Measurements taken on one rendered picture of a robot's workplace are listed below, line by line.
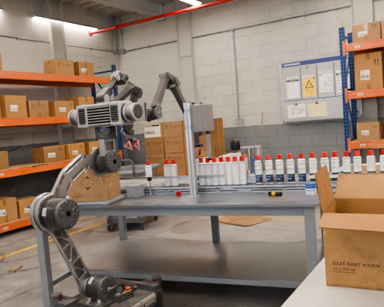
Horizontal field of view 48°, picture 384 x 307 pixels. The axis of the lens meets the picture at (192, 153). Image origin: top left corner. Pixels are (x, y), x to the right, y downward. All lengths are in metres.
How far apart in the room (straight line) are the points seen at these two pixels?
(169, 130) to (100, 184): 3.88
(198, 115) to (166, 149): 3.95
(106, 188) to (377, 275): 2.07
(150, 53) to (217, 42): 1.54
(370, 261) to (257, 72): 6.51
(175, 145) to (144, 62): 2.76
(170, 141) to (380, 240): 5.64
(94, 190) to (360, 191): 1.96
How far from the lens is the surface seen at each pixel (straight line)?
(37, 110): 6.92
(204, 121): 3.07
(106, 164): 2.90
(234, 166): 3.12
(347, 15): 7.47
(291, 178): 3.06
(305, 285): 1.56
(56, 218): 2.59
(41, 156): 7.01
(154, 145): 7.06
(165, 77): 3.15
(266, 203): 2.67
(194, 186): 3.08
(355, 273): 1.54
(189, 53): 8.45
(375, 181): 1.79
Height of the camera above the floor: 1.35
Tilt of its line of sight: 4 degrees down
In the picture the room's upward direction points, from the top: 5 degrees counter-clockwise
